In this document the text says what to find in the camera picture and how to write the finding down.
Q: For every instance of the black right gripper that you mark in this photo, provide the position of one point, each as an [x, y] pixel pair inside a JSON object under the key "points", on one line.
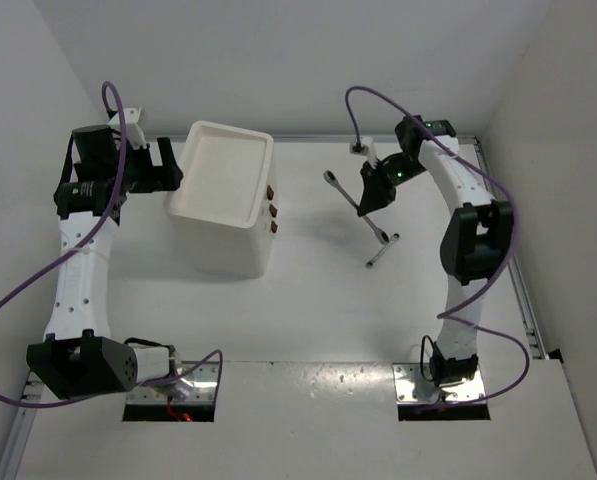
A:
{"points": [[377, 194]]}

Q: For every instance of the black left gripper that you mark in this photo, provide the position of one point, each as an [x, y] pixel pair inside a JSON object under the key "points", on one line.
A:
{"points": [[163, 178]]}

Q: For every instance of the small combination wrench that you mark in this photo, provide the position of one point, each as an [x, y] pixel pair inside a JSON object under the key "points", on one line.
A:
{"points": [[384, 248]]}

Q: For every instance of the large ratchet wrench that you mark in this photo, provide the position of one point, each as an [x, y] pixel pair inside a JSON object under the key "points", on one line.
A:
{"points": [[332, 180]]}

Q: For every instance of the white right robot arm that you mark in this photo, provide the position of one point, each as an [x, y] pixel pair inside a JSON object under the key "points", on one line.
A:
{"points": [[475, 244]]}

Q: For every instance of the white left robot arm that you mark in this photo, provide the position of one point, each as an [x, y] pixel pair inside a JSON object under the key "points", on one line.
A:
{"points": [[78, 357]]}

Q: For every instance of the white drawer cabinet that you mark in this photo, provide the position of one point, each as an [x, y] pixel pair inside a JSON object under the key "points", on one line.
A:
{"points": [[224, 214]]}

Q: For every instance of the white front cover board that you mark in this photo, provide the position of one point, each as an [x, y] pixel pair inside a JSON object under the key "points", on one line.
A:
{"points": [[308, 421]]}

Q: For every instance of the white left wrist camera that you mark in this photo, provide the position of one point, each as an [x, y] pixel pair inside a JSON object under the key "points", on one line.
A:
{"points": [[134, 122]]}

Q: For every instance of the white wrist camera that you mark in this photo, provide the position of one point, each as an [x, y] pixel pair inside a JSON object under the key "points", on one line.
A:
{"points": [[365, 147], [134, 122]]}

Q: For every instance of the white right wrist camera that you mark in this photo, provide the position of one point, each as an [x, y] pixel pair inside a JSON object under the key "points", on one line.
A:
{"points": [[365, 147]]}

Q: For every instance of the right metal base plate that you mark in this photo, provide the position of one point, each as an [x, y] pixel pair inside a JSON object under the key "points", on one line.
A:
{"points": [[413, 386]]}

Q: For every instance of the metal base plate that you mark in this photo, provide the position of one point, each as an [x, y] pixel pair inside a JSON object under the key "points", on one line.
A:
{"points": [[197, 389], [413, 386]]}

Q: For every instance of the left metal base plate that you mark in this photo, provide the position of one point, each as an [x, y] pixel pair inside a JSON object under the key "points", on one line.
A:
{"points": [[197, 389]]}

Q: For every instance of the aluminium frame rail left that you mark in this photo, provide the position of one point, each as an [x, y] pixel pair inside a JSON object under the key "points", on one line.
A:
{"points": [[21, 428]]}

